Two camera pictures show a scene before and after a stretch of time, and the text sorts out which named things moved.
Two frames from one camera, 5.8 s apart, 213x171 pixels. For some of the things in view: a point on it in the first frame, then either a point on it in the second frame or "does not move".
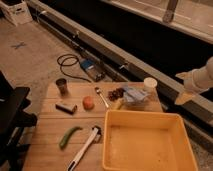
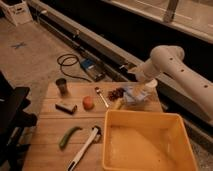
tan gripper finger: (183, 98) -> (137, 89)
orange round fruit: (88, 103) does not move
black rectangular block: (68, 108) does not move
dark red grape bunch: (116, 94) does not move
